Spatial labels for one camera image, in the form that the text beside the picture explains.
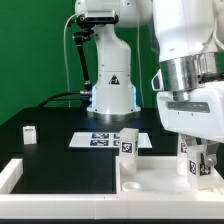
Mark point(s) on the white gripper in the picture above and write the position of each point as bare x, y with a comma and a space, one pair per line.
202, 116

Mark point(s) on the white U-shaped obstacle fence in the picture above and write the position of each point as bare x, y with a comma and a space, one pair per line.
204, 204

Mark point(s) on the white tag base sheet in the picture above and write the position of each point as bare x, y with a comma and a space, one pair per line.
94, 140

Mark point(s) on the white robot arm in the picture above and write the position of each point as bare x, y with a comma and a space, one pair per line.
189, 82

